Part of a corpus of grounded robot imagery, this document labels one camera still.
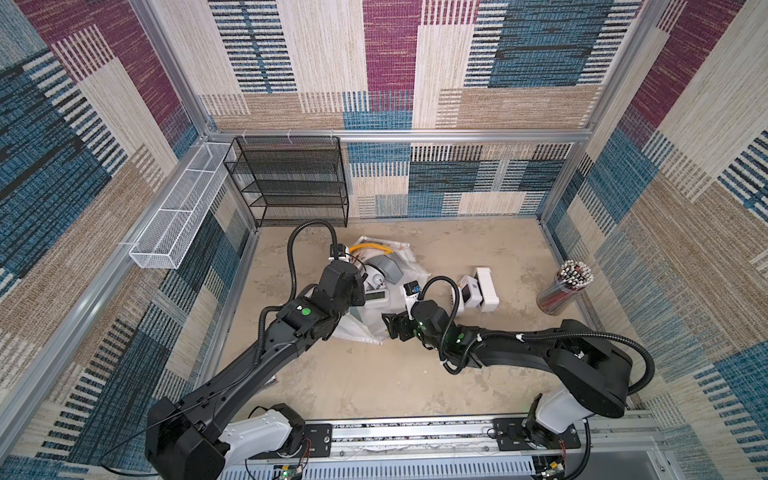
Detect black wire mesh shelf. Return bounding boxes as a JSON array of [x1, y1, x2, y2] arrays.
[[224, 136, 349, 227]]

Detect cup of coloured pencils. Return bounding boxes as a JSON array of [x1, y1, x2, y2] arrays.
[[536, 259, 595, 316]]

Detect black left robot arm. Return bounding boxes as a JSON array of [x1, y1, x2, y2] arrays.
[[138, 219, 365, 479]]

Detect grey square device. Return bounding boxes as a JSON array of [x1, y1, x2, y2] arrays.
[[368, 255, 403, 284]]

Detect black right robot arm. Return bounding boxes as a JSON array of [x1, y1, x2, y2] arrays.
[[381, 282, 656, 479]]

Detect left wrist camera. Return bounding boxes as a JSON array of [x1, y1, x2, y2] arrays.
[[329, 243, 349, 261]]

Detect white canvas bag yellow handles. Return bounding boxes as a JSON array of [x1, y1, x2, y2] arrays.
[[332, 236, 430, 345]]

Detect white rectangular alarm clock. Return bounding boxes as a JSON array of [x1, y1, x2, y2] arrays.
[[475, 267, 500, 313]]

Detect white digital timer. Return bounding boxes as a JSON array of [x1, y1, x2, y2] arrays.
[[365, 285, 393, 309]]

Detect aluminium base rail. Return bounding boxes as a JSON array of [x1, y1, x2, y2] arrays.
[[149, 411, 667, 480]]

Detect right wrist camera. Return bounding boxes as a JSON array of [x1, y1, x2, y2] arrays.
[[402, 280, 421, 298]]

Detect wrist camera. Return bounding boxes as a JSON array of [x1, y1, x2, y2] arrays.
[[402, 280, 421, 298], [329, 243, 349, 261]]

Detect white wire mesh basket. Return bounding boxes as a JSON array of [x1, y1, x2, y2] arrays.
[[129, 142, 230, 270]]

